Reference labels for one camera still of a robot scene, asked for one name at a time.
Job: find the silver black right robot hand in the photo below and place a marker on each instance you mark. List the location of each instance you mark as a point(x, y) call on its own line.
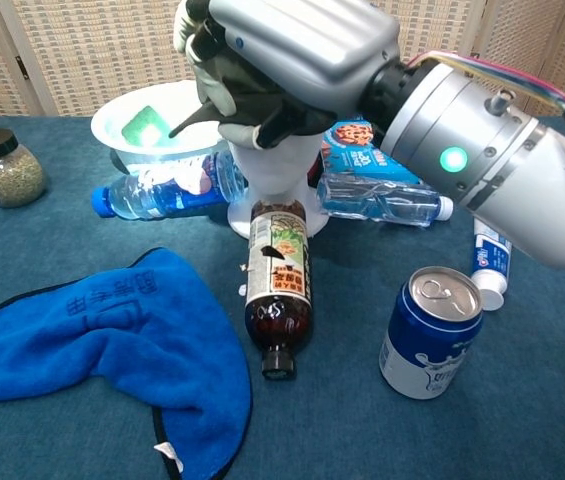
point(307, 40)

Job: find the black baseball cap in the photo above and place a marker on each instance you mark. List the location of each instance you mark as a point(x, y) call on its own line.
point(257, 97)

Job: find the blue cookie box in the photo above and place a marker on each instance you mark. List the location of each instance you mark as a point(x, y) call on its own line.
point(362, 155)

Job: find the white foam mannequin head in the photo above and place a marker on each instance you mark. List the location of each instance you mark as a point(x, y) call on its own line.
point(272, 170)

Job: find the white-capped crushed water bottle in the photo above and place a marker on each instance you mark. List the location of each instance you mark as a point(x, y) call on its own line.
point(377, 202)

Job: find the green scouring sponge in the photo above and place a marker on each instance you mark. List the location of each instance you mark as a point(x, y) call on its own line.
point(144, 127)

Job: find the woven folding screen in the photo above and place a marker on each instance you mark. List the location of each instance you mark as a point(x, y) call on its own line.
point(112, 45)

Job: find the white plastic bowl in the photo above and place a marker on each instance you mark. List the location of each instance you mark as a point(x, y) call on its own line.
point(112, 130)

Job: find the blue-capped water bottle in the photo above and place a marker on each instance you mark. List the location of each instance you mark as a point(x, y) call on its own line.
point(152, 197)

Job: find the brown tea bottle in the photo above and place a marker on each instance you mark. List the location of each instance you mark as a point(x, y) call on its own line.
point(277, 280)

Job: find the white blue toothpaste tube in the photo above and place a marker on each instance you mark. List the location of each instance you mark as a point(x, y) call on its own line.
point(489, 260)

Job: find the blue and white drink can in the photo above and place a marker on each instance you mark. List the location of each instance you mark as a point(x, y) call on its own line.
point(427, 340)

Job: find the black-lidded glass jar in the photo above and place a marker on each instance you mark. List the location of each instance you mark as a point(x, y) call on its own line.
point(7, 172)

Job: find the blue microfiber towel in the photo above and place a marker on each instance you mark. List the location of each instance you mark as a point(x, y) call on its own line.
point(137, 340)

